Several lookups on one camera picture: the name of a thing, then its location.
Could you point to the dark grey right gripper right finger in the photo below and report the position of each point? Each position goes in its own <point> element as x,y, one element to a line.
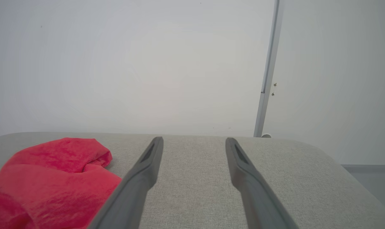
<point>256,197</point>

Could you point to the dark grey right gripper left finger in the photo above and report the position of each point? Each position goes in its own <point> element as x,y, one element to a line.
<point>132,194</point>

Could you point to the red basketball jersey garment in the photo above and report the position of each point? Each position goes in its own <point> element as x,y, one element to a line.
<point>52,184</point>

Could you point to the grey baseboard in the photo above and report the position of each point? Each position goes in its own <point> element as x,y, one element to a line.
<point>370,169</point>

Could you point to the grey metal wall strip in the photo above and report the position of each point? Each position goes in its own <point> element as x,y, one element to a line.
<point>268,70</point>

